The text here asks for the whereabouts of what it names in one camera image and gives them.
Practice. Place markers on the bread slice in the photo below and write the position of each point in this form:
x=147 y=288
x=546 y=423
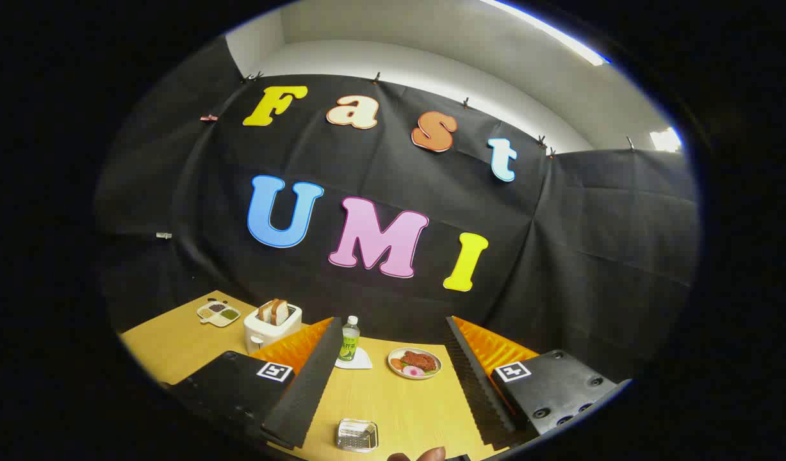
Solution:
x=280 y=311
x=265 y=312

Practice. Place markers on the plate of meat and vegetables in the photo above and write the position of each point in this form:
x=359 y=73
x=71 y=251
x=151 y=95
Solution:
x=416 y=363

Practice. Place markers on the small ceiling light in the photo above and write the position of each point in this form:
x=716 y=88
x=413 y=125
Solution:
x=665 y=139

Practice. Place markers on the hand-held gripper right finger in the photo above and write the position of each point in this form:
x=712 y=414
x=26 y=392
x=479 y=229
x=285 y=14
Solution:
x=473 y=384

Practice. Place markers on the white divided condiment dish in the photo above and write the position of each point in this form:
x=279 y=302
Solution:
x=218 y=314

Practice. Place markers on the white toaster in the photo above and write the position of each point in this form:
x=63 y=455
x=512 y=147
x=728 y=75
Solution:
x=264 y=334

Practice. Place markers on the green drink bottle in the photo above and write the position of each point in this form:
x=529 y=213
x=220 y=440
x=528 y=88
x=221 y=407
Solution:
x=349 y=346

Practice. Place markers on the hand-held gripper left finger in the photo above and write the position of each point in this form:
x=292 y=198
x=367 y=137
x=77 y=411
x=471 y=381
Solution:
x=312 y=378

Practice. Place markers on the white coaster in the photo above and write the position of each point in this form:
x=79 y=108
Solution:
x=362 y=362

